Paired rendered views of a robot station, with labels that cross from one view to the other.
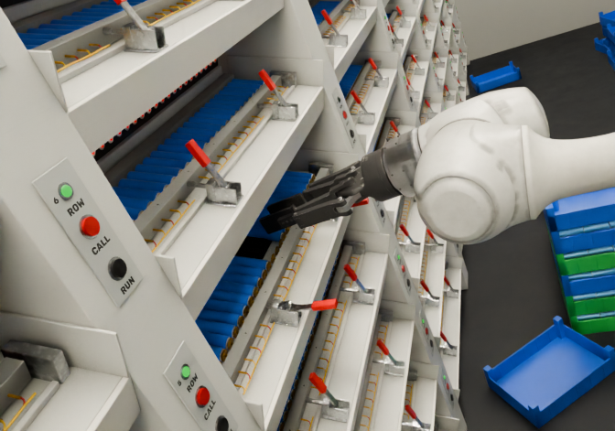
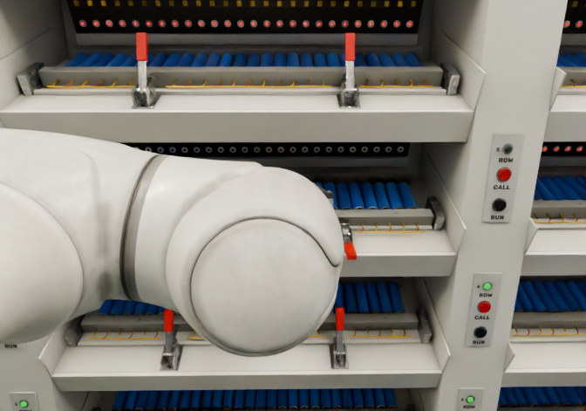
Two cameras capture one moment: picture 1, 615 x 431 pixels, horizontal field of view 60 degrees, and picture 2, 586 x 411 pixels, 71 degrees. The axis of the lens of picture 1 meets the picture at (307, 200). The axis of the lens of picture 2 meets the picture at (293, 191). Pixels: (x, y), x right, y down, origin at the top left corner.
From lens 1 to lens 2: 0.76 m
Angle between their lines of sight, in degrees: 59
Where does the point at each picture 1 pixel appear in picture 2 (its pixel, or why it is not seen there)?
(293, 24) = (484, 6)
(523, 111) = (185, 228)
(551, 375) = not seen: outside the picture
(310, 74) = (471, 87)
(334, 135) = (460, 185)
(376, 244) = (439, 350)
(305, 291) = not seen: hidden behind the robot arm
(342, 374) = (220, 355)
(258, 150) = (254, 100)
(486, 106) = (204, 176)
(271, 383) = not seen: hidden behind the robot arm
